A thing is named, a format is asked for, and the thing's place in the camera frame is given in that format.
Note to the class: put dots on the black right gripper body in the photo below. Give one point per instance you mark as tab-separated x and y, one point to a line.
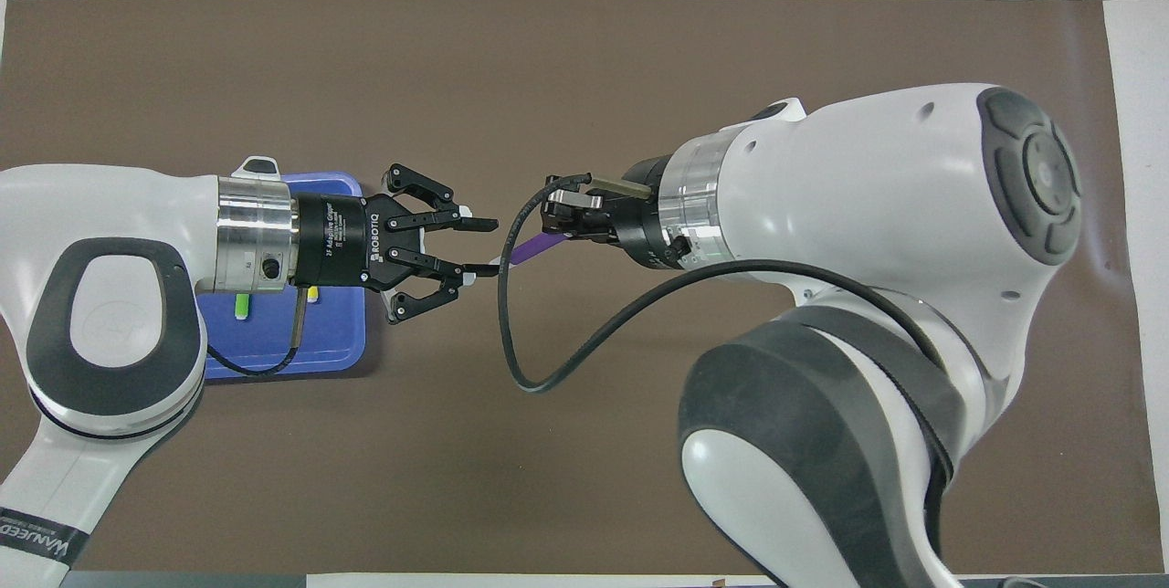
639	227

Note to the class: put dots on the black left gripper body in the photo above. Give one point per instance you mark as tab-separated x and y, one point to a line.
333	239

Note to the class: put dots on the purple pen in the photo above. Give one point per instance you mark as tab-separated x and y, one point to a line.
534	248

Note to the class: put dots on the green pen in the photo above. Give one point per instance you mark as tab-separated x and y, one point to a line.
243	307

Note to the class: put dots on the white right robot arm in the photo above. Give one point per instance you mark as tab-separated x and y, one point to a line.
868	186

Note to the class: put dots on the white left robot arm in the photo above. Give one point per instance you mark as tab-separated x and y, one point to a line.
119	204

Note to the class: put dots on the blue plastic tray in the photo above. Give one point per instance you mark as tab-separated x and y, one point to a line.
338	332

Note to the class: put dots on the brown table mat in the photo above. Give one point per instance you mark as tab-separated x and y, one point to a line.
584	68

